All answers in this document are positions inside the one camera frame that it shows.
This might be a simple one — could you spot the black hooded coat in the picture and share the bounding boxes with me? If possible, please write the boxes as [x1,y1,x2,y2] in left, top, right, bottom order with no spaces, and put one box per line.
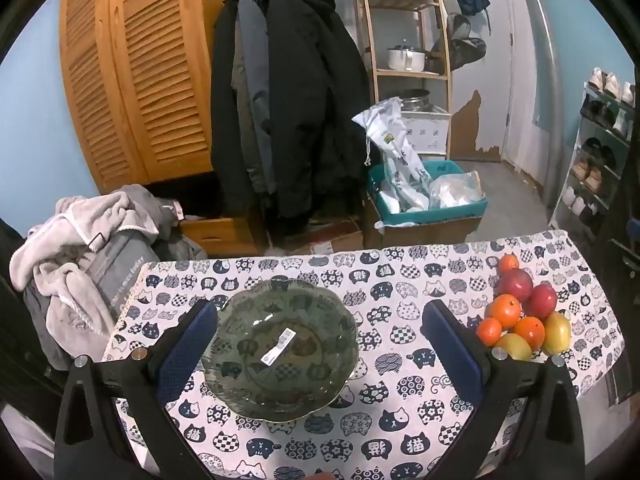
[257,0,375,235]

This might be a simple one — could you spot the red apple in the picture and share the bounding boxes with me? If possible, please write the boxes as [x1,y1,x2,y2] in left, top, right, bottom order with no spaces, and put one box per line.
[524,284,558,320]
[496,269,535,302]

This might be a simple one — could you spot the large cardboard box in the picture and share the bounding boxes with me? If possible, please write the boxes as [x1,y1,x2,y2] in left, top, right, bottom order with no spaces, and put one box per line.
[365,195,483,250]

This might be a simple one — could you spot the white cooking pot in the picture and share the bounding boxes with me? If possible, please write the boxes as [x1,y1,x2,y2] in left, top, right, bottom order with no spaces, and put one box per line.
[387,45,427,72]

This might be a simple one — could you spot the small labelled cardboard box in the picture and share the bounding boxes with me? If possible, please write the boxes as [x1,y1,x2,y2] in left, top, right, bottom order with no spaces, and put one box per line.
[287,217,365,256]

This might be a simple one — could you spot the large orange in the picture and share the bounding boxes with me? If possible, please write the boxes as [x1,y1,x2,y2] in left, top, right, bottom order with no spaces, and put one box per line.
[486,294,523,330]

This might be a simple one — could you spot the white patterned drawer box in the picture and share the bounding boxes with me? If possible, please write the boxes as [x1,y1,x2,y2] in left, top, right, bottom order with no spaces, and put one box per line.
[400,110,451,157]

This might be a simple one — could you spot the yellow lemon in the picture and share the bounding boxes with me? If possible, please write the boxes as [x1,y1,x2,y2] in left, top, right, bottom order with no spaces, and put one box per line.
[543,312,572,356]
[494,333,533,362]

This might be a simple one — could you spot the scalloped glass bowl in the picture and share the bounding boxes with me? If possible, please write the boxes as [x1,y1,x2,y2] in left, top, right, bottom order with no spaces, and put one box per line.
[202,279,360,423]

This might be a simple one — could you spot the clear plastic bag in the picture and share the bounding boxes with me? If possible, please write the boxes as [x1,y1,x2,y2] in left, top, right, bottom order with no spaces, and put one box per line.
[429,171,485,208]

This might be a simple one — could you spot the teal plastic bin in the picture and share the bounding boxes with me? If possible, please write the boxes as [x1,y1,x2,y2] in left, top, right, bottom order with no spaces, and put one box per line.
[367,160,488,226]

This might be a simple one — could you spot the grey fabric bag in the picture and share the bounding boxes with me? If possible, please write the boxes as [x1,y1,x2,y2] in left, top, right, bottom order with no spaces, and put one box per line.
[80,232,161,321]

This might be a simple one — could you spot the metal shoe rack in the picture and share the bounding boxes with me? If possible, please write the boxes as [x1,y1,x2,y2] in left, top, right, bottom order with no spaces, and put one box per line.
[549,80,640,241]

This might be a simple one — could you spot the wooden drawer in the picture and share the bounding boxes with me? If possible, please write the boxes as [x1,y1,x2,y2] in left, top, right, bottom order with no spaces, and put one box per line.
[180,215,266,257]

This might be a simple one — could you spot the beige fleece robe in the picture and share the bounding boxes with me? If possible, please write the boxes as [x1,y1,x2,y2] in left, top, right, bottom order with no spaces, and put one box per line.
[10,192,161,336]

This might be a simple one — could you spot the white door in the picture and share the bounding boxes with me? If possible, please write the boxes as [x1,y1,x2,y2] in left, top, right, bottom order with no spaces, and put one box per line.
[500,0,548,181]

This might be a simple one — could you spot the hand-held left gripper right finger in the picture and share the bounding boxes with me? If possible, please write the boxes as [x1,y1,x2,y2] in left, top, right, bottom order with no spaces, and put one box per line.
[421,299,586,480]

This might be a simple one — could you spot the metal steamer pot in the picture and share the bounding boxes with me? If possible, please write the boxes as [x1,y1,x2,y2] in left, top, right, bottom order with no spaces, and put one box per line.
[400,89,448,113]

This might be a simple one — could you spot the wooden louvered wardrobe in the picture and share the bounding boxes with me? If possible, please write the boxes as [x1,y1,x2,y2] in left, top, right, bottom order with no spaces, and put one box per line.
[59,0,236,196]

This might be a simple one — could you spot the cat print tablecloth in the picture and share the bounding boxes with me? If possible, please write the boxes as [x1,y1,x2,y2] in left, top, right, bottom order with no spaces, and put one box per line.
[102,230,626,480]

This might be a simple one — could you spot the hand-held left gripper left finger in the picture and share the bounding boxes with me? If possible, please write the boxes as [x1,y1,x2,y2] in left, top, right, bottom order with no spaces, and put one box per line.
[54,299,221,480]

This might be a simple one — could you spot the grey hanging bag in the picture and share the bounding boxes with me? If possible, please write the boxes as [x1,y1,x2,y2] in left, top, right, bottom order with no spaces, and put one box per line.
[445,15,487,66]

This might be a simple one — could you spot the black jacket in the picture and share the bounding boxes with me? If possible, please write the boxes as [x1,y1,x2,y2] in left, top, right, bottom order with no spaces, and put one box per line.
[209,0,261,213]

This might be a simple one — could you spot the grey clothing pile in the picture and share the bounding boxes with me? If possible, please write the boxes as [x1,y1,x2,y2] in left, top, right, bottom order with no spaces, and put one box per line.
[112,184,208,262]

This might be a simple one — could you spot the grey blue jacket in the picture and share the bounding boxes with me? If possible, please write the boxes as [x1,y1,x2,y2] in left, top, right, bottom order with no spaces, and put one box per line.
[231,0,278,196]

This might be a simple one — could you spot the bamboo shelf rack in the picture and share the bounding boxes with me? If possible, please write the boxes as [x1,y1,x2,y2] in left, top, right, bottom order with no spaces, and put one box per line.
[357,0,453,161]

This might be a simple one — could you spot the rows of shoes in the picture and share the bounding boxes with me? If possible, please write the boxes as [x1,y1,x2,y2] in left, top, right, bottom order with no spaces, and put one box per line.
[562,67,638,221]

